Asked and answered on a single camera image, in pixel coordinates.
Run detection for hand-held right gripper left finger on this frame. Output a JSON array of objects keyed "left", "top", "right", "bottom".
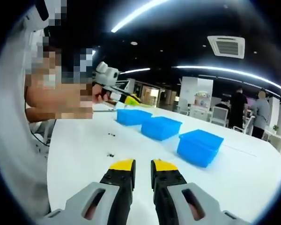
[{"left": 41, "top": 158, "right": 136, "bottom": 225}]

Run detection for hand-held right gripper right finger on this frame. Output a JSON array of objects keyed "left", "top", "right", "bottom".
[{"left": 150, "top": 159, "right": 249, "bottom": 225}]

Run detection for blue plastic bin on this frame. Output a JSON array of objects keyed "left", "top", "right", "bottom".
[
  {"left": 177, "top": 129, "right": 225, "bottom": 168},
  {"left": 140, "top": 116, "right": 183, "bottom": 142},
  {"left": 116, "top": 109, "right": 154, "bottom": 128}
]

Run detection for small black resistors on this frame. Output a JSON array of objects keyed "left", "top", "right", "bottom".
[{"left": 106, "top": 132, "right": 116, "bottom": 158}]

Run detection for person's left hand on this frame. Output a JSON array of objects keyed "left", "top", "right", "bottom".
[{"left": 91, "top": 83, "right": 111, "bottom": 103}]

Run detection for short ceiling light strip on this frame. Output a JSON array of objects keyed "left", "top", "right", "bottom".
[{"left": 119, "top": 67, "right": 151, "bottom": 75}]

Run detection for white display partition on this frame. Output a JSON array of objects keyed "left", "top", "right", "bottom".
[{"left": 179, "top": 76, "right": 214, "bottom": 115}]

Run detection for long ceiling light strip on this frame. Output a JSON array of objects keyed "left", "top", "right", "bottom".
[{"left": 111, "top": 0, "right": 173, "bottom": 33}]

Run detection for curved ceiling light strip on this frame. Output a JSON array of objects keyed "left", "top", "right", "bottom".
[{"left": 171, "top": 65, "right": 281, "bottom": 96}]

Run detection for white office chair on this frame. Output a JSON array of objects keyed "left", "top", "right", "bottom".
[{"left": 211, "top": 106, "right": 230, "bottom": 127}]

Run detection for white chest device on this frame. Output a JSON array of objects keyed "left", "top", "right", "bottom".
[{"left": 22, "top": 0, "right": 50, "bottom": 32}]

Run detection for white ceiling air conditioner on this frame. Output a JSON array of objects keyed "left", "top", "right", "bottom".
[{"left": 207, "top": 35, "right": 245, "bottom": 60}]

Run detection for person's light grey shirt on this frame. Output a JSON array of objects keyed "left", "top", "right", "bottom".
[{"left": 0, "top": 23, "right": 52, "bottom": 213}]

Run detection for black cable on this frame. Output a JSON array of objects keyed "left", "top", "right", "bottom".
[{"left": 29, "top": 130, "right": 50, "bottom": 153}]

